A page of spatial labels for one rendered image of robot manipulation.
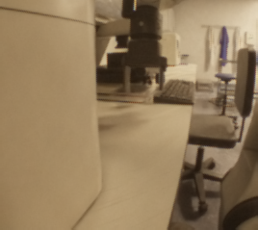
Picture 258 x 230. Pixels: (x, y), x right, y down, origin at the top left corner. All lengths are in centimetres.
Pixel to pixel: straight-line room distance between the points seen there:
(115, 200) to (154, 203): 4
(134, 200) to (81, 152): 9
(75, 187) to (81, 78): 9
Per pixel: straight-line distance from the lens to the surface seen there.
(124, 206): 22
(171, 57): 239
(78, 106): 16
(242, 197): 37
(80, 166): 17
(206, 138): 106
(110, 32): 84
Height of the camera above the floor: 91
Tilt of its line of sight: 14 degrees down
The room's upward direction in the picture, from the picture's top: 1 degrees counter-clockwise
